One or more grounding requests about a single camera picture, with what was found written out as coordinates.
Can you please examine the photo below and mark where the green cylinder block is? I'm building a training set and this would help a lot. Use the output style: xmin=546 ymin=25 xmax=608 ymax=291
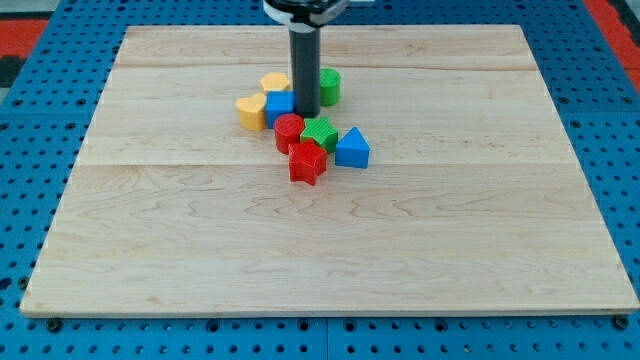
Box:
xmin=320 ymin=68 xmax=341 ymax=107

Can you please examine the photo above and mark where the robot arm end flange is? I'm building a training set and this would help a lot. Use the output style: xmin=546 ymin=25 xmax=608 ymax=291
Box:
xmin=263 ymin=0 xmax=349 ymax=28

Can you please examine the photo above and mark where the blue triangle block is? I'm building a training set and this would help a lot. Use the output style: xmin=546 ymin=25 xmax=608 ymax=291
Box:
xmin=335 ymin=127 xmax=371 ymax=169

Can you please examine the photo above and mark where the red star block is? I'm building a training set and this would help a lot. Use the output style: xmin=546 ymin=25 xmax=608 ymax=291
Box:
xmin=288 ymin=140 xmax=328 ymax=186

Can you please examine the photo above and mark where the green star block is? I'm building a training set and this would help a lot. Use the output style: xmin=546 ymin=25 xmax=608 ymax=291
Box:
xmin=300 ymin=117 xmax=339 ymax=153

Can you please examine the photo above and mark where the red cylinder block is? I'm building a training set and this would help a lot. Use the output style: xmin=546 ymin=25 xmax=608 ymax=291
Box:
xmin=273 ymin=113 xmax=305 ymax=154

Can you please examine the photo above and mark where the blue cube block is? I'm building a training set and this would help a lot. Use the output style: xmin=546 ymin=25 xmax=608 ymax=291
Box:
xmin=265 ymin=91 xmax=295 ymax=129

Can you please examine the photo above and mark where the yellow heart block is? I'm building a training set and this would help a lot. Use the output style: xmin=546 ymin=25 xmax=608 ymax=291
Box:
xmin=235 ymin=93 xmax=267 ymax=131

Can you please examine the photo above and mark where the yellow hexagon block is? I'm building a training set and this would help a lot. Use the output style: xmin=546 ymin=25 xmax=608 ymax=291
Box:
xmin=260 ymin=72 xmax=291 ymax=94

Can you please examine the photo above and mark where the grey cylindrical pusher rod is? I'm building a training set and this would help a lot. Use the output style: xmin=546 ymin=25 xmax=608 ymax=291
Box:
xmin=289 ymin=23 xmax=320 ymax=118

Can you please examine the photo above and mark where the light wooden board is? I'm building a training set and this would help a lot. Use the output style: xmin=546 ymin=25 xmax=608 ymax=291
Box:
xmin=20 ymin=25 xmax=639 ymax=318

